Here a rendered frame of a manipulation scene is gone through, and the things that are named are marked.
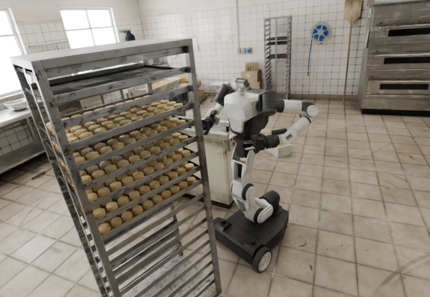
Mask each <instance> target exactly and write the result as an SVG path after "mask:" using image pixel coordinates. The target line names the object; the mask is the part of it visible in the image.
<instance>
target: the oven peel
mask: <svg viewBox="0 0 430 297"><path fill-rule="evenodd" d="M361 9H362V0H345V5H344V18H345V19H346V20H347V21H348V22H349V23H350V32H349V47H348V54H347V67H346V79H345V86H344V97H343V103H344V101H345V94H346V83H347V71H348V65H349V52H350V45H351V30H352V23H353V22H354V21H355V20H356V19H358V18H359V17H360V15H361Z"/></svg>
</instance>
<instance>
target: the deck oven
mask: <svg viewBox="0 0 430 297"><path fill-rule="evenodd" d="M367 6H368V7H369V9H368V14H367V24H366V30H365V39H364V45H363V54H362V64H361V69H360V79H359V85H358V94H357V95H358V100H359V103H360V109H361V111H362V114H368V115H399V116H429V117H430V0H367ZM369 28H370V29H369ZM368 30H370V31H369V32H370V33H369V39H368V44H367V48H366V47H365V40H366V37H367V32H368Z"/></svg>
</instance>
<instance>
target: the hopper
mask: <svg viewBox="0 0 430 297"><path fill-rule="evenodd" d="M160 81H170V83H168V84H164V85H162V86H160V87H157V88H154V89H153V92H154V95H155V94H158V93H163V92H167V91H169V90H174V89H176V88H179V85H180V82H181V81H182V77H167V78H164V79H159V80H156V81H154V82H153V83H152V86H154V85H155V84H157V83H158V82H160ZM145 88H146V87H145V84H143V85H140V86H136V87H134V88H131V89H129V91H130V92H131V93H132V94H133V95H134V96H137V95H142V94H144V93H147V91H146V90H143V89H145Z"/></svg>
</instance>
